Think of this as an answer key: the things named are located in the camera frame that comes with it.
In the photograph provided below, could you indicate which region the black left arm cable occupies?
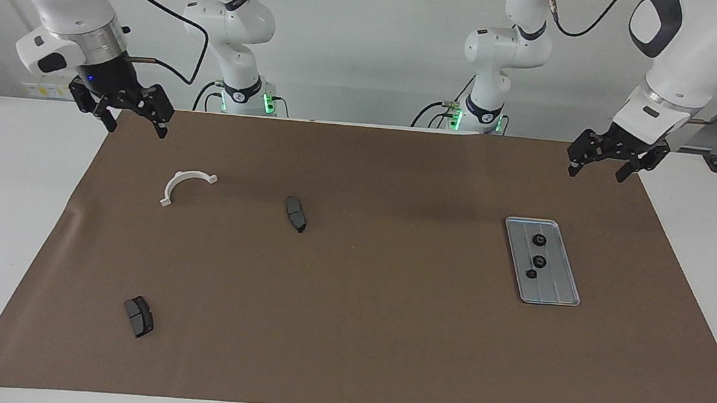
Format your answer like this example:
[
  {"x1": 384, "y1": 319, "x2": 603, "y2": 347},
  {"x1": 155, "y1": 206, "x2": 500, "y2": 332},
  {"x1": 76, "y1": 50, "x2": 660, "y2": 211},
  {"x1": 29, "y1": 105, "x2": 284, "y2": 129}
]
[{"x1": 535, "y1": 0, "x2": 717, "y2": 124}]

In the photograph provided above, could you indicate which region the white curved plastic bracket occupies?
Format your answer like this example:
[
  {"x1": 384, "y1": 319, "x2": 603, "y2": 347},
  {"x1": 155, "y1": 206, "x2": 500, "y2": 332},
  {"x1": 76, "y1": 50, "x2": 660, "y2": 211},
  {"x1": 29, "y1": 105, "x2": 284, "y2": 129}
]
[{"x1": 159, "y1": 168, "x2": 219, "y2": 213}]

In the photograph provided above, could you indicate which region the brown table mat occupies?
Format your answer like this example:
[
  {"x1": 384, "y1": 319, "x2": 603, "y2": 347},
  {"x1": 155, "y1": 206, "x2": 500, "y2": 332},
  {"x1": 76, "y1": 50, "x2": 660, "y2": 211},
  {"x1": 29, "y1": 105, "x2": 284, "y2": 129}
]
[{"x1": 0, "y1": 91, "x2": 717, "y2": 403}]

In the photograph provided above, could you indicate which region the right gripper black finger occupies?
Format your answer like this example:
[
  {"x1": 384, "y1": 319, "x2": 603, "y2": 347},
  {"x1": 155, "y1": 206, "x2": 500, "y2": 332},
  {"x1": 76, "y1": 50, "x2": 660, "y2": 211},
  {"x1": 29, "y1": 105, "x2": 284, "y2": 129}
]
[
  {"x1": 136, "y1": 82, "x2": 178, "y2": 141},
  {"x1": 65, "y1": 76, "x2": 122, "y2": 134}
]

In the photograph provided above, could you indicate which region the black base power cable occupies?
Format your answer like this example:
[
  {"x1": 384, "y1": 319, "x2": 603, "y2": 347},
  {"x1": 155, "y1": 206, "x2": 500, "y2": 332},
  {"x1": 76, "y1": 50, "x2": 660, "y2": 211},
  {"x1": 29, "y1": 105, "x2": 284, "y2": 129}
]
[
  {"x1": 193, "y1": 79, "x2": 224, "y2": 113},
  {"x1": 412, "y1": 71, "x2": 474, "y2": 133}
]

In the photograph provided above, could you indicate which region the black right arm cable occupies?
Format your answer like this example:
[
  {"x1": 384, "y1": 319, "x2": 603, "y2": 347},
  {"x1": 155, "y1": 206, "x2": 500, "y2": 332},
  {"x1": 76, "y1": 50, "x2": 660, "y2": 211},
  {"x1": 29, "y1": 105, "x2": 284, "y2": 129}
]
[{"x1": 84, "y1": 0, "x2": 213, "y2": 87}]

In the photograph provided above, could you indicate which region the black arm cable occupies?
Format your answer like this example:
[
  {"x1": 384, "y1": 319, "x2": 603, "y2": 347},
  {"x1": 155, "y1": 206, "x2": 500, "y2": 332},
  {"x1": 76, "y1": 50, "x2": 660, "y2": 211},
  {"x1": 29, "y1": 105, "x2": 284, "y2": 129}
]
[
  {"x1": 535, "y1": 0, "x2": 717, "y2": 124},
  {"x1": 84, "y1": 0, "x2": 213, "y2": 87}
]

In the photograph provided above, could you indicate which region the short dark grey brake pad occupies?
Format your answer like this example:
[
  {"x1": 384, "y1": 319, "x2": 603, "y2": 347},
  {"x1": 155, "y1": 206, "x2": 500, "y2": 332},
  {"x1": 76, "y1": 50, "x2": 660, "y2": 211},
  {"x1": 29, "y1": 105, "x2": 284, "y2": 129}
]
[{"x1": 121, "y1": 295, "x2": 157, "y2": 340}]

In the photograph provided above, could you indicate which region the long dark grey brake pad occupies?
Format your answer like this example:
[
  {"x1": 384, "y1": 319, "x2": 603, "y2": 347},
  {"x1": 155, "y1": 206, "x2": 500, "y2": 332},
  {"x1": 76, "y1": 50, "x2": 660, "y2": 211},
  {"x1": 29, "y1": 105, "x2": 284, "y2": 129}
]
[{"x1": 283, "y1": 195, "x2": 310, "y2": 235}]

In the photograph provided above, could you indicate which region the silver metal tray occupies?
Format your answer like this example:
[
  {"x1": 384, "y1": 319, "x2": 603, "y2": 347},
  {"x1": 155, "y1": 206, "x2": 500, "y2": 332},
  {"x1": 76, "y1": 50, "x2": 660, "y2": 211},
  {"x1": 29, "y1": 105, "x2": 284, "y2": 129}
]
[{"x1": 498, "y1": 216, "x2": 588, "y2": 309}]

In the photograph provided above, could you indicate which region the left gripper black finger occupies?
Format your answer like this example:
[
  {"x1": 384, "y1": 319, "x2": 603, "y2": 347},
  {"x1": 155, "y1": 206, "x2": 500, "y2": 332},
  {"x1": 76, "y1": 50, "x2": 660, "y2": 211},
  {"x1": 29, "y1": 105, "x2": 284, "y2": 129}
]
[
  {"x1": 564, "y1": 128, "x2": 599, "y2": 180},
  {"x1": 615, "y1": 137, "x2": 672, "y2": 188}
]

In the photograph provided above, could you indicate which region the white wall box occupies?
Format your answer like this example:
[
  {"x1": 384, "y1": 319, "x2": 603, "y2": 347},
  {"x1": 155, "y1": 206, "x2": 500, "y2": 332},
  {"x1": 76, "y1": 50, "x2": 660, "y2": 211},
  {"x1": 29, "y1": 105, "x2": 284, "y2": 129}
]
[{"x1": 21, "y1": 80, "x2": 77, "y2": 102}]

